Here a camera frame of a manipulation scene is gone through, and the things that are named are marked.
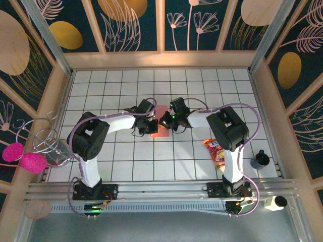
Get pink square paper sheet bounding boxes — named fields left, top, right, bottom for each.
left=150, top=104, right=170, bottom=138

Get red orange snack packet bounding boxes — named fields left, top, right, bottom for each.
left=203, top=138, right=226, bottom=170

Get dark mug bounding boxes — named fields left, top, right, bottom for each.
left=251, top=149, right=271, bottom=171

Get dark panel with flower stems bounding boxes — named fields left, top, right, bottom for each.
left=164, top=0, right=232, bottom=51

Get dark panel, gold circle, leaf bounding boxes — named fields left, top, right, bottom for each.
left=90, top=0, right=158, bottom=52

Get black electronics board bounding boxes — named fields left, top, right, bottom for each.
left=225, top=200, right=254, bottom=216
left=84, top=203, right=106, bottom=216

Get dark panel, pale oval, yellow lines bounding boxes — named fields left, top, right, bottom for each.
left=222, top=0, right=286, bottom=51

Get pink sponge ball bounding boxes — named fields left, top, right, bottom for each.
left=19, top=152, right=48, bottom=174
left=2, top=142, right=25, bottom=162

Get dark panel with gold oval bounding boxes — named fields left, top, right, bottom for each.
left=32, top=0, right=99, bottom=53

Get dark panel, pale leaf outlines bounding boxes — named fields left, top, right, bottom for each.
left=289, top=95, right=323, bottom=179

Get dark panel, pink flower outline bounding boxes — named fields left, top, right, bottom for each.
left=0, top=90, right=36, bottom=182

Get round wooden disc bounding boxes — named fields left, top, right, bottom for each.
left=25, top=200, right=51, bottom=219

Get dark panel, feather, gold oval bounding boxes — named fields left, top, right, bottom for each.
left=267, top=0, right=323, bottom=109

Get dark panel, large pale oval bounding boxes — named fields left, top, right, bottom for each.
left=0, top=2, right=55, bottom=111

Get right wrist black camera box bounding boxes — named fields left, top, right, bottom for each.
left=169, top=97, right=190, bottom=117

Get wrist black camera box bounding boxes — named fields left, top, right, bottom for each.
left=169, top=97, right=190, bottom=117
left=137, top=99, right=156, bottom=118

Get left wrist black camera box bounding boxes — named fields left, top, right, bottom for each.
left=137, top=99, right=156, bottom=118

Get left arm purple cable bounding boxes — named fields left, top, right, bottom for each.
left=66, top=97, right=156, bottom=219

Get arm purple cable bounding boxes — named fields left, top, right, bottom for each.
left=184, top=97, right=260, bottom=217
left=66, top=97, right=156, bottom=219

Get aluminium mounting rail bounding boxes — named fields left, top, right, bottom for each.
left=24, top=178, right=298, bottom=202

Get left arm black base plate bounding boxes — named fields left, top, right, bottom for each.
left=72, top=183, right=119, bottom=201

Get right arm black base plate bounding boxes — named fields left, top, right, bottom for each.
left=206, top=181, right=253, bottom=199

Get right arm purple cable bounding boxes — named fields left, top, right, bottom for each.
left=184, top=97, right=260, bottom=217

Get slotted grey cable tray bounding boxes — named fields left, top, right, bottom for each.
left=49, top=201, right=253, bottom=215

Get silver wire cup rack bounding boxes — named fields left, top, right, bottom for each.
left=15, top=110, right=74, bottom=168

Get small white camera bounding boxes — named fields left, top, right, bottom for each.
left=264, top=195, right=288, bottom=212

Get aluminium frame post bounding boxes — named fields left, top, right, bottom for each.
left=248, top=0, right=293, bottom=74
left=20, top=0, right=74, bottom=76

